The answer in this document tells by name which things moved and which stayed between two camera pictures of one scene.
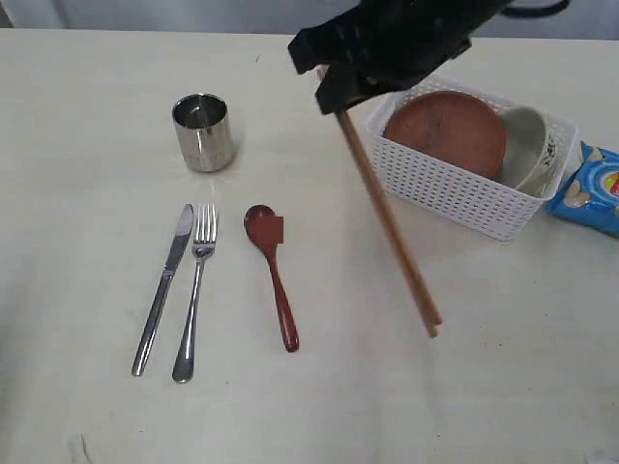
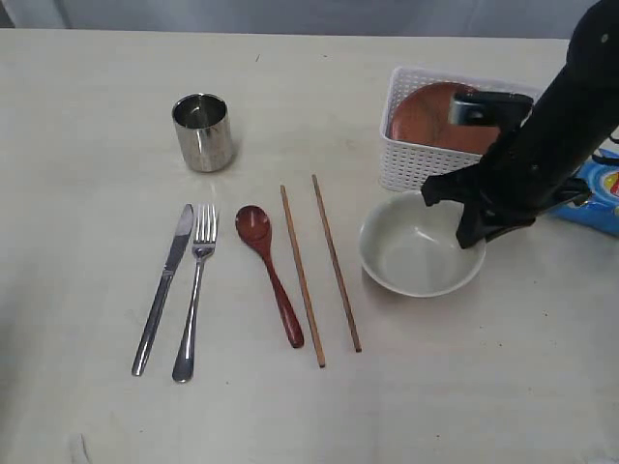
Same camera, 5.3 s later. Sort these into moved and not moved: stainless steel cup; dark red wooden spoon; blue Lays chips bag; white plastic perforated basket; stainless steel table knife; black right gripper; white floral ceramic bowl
Moved: black right gripper; white plastic perforated basket; dark red wooden spoon; white floral ceramic bowl
Not moved: stainless steel cup; blue Lays chips bag; stainless steel table knife
